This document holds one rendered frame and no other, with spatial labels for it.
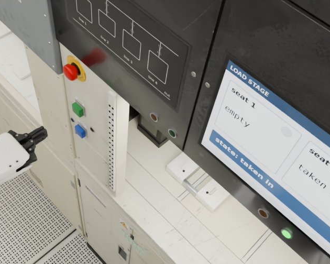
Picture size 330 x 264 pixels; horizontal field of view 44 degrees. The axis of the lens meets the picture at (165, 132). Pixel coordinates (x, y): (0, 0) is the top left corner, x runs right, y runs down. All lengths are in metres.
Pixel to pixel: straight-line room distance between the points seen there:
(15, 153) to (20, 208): 1.31
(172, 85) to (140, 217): 0.68
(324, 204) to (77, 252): 1.69
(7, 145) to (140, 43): 0.46
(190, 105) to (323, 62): 0.27
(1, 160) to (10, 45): 0.85
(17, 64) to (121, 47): 0.99
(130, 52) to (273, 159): 0.31
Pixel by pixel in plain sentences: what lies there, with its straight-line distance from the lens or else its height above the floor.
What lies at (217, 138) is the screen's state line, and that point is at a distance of 0.68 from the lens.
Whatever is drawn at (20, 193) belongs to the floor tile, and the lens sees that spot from 2.35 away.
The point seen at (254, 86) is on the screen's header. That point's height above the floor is 1.67.
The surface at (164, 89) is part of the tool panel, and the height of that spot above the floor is 1.53.
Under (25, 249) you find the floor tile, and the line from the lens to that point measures 2.23.
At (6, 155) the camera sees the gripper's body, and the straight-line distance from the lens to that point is 1.02.
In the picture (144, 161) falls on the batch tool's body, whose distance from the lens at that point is 1.39.
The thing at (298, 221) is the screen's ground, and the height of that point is 1.48.
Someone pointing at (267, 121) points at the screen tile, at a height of 1.63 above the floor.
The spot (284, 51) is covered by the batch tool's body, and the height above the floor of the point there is 1.74.
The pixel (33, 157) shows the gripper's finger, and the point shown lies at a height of 1.21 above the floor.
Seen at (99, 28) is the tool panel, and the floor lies 1.54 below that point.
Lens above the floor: 2.07
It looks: 55 degrees down
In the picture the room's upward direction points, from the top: 11 degrees clockwise
